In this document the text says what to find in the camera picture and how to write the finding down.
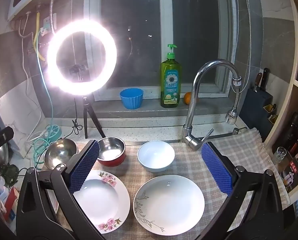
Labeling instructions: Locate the dark bottle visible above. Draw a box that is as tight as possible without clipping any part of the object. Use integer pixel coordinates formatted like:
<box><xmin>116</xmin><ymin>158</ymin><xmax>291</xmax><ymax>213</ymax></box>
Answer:
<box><xmin>281</xmin><ymin>112</ymin><xmax>298</xmax><ymax>157</ymax></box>

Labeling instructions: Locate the white window frame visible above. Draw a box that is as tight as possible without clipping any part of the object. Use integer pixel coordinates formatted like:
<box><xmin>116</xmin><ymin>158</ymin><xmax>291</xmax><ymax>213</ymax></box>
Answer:
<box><xmin>84</xmin><ymin>0</ymin><xmax>237</xmax><ymax>102</ymax></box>

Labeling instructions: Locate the checkered cloth mat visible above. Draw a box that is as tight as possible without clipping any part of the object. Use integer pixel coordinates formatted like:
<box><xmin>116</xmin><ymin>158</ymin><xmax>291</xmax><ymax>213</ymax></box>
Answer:
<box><xmin>54</xmin><ymin>127</ymin><xmax>292</xmax><ymax>240</ymax></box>

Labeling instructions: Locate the white ring light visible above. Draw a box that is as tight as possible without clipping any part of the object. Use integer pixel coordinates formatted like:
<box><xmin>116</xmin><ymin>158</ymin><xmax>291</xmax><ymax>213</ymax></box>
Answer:
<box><xmin>47</xmin><ymin>17</ymin><xmax>118</xmax><ymax>96</ymax></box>

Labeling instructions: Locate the red white box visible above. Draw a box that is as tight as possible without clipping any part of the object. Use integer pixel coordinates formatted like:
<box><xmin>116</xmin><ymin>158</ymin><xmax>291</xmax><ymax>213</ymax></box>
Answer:
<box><xmin>3</xmin><ymin>187</ymin><xmax>21</xmax><ymax>221</ymax></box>

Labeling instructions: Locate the blue ribbed cup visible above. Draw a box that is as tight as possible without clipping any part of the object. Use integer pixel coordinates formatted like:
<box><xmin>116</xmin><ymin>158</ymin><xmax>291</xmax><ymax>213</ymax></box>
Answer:
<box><xmin>120</xmin><ymin>88</ymin><xmax>144</xmax><ymax>110</ymax></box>

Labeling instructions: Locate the red steel bowl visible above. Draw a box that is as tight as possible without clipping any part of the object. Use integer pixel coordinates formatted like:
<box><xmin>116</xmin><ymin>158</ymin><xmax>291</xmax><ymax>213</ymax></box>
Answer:
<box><xmin>96</xmin><ymin>136</ymin><xmax>126</xmax><ymax>167</ymax></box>

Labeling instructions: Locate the white wall socket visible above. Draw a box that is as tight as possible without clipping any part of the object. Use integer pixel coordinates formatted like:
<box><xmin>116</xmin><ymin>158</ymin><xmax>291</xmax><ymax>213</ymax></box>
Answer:
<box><xmin>39</xmin><ymin>17</ymin><xmax>52</xmax><ymax>35</ymax></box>

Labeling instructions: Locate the yellow pipe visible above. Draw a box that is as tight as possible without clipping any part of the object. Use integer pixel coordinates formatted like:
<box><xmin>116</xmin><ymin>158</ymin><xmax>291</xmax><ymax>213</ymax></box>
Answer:
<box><xmin>33</xmin><ymin>12</ymin><xmax>46</xmax><ymax>62</ymax></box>

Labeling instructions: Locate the brown handle knife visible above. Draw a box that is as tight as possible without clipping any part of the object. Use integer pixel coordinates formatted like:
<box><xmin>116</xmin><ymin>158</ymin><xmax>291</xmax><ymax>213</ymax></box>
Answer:
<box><xmin>254</xmin><ymin>72</ymin><xmax>263</xmax><ymax>92</ymax></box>

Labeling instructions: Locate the red printed box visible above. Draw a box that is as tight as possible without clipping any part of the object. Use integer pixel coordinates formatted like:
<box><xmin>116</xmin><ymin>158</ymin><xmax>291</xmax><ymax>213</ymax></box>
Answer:
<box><xmin>280</xmin><ymin>152</ymin><xmax>298</xmax><ymax>188</ymax></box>

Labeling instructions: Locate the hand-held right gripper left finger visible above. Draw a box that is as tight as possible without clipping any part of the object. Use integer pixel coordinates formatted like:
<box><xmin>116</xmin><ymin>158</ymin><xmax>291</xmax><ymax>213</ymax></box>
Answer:
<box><xmin>16</xmin><ymin>139</ymin><xmax>100</xmax><ymax>240</ymax></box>

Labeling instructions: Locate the wooden shelf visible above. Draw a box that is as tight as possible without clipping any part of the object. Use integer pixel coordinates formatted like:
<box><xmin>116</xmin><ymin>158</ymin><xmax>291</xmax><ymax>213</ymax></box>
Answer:
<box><xmin>263</xmin><ymin>0</ymin><xmax>298</xmax><ymax>205</ymax></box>

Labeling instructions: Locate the steel pot lid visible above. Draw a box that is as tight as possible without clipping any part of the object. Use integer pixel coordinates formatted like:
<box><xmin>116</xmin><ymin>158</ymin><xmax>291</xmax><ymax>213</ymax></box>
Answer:
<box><xmin>0</xmin><ymin>142</ymin><xmax>9</xmax><ymax>172</ymax></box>

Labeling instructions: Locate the teal cable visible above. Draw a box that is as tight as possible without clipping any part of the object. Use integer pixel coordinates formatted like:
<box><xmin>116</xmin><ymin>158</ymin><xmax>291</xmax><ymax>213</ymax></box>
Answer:
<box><xmin>33</xmin><ymin>34</ymin><xmax>55</xmax><ymax>167</ymax></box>

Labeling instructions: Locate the black knife block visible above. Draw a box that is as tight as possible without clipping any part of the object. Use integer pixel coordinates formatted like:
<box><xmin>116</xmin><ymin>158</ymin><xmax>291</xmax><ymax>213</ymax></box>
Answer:
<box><xmin>240</xmin><ymin>87</ymin><xmax>274</xmax><ymax>136</ymax></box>

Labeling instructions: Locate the black tripod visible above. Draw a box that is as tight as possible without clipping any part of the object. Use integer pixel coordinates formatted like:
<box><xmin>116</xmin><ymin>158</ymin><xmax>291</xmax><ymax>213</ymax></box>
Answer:
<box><xmin>69</xmin><ymin>64</ymin><xmax>107</xmax><ymax>139</ymax></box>

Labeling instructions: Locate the black handle knife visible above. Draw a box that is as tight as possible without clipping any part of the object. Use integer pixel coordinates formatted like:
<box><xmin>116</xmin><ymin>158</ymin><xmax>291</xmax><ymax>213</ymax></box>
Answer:
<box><xmin>261</xmin><ymin>67</ymin><xmax>270</xmax><ymax>91</ymax></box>

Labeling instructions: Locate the green dish soap bottle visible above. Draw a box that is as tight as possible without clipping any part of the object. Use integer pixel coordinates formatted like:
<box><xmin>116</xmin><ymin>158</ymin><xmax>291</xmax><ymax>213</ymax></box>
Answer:
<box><xmin>160</xmin><ymin>44</ymin><xmax>183</xmax><ymax>108</ymax></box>

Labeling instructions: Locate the black cable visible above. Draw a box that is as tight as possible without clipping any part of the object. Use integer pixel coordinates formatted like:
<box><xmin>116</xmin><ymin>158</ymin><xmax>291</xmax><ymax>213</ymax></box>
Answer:
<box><xmin>72</xmin><ymin>97</ymin><xmax>83</xmax><ymax>138</ymax></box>

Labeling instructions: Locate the metal flexible hose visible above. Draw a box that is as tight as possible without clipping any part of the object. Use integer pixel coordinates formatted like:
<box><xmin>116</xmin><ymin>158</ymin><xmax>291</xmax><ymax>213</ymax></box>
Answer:
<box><xmin>49</xmin><ymin>0</ymin><xmax>57</xmax><ymax>33</ymax></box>

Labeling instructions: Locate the clear glass cup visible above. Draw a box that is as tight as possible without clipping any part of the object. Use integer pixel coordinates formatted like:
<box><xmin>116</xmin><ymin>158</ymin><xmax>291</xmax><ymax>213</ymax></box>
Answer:
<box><xmin>272</xmin><ymin>146</ymin><xmax>287</xmax><ymax>165</ymax></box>

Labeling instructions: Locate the grey leaf plate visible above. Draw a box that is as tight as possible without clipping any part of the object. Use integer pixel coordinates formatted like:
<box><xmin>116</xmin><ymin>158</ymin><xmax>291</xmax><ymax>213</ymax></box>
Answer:
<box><xmin>133</xmin><ymin>175</ymin><xmax>205</xmax><ymax>233</ymax></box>

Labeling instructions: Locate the large steel bowl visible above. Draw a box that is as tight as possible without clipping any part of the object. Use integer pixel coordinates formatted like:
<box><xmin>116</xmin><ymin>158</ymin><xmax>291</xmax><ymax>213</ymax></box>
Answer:
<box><xmin>44</xmin><ymin>138</ymin><xmax>79</xmax><ymax>170</ymax></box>

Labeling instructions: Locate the white cable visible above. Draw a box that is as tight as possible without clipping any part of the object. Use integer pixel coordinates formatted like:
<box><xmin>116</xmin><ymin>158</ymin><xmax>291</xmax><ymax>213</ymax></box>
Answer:
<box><xmin>18</xmin><ymin>11</ymin><xmax>48</xmax><ymax>159</ymax></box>

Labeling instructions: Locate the white bowl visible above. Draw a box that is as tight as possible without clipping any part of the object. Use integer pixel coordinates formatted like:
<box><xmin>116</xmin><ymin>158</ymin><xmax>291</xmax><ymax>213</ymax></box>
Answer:
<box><xmin>137</xmin><ymin>140</ymin><xmax>176</xmax><ymax>173</ymax></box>

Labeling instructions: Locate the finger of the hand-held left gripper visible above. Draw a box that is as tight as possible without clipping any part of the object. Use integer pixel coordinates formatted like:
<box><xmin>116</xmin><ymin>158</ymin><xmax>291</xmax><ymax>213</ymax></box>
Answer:
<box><xmin>0</xmin><ymin>126</ymin><xmax>14</xmax><ymax>145</ymax></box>

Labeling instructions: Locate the orange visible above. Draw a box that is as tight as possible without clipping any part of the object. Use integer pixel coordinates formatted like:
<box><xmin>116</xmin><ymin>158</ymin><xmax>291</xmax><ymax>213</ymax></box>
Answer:
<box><xmin>184</xmin><ymin>92</ymin><xmax>198</xmax><ymax>105</ymax></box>

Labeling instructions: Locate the round teal power strip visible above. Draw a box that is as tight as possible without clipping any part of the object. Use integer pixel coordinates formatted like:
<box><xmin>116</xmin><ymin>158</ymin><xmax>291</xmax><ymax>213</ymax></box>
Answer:
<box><xmin>46</xmin><ymin>124</ymin><xmax>62</xmax><ymax>143</ymax></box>

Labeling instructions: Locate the chrome faucet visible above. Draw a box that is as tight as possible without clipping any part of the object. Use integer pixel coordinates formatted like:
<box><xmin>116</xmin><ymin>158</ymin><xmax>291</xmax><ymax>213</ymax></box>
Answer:
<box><xmin>180</xmin><ymin>59</ymin><xmax>242</xmax><ymax>151</ymax></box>

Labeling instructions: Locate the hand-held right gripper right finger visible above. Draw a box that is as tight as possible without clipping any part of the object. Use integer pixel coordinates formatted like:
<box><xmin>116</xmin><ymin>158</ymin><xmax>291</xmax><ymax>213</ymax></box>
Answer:
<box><xmin>196</xmin><ymin>142</ymin><xmax>286</xmax><ymax>240</ymax></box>

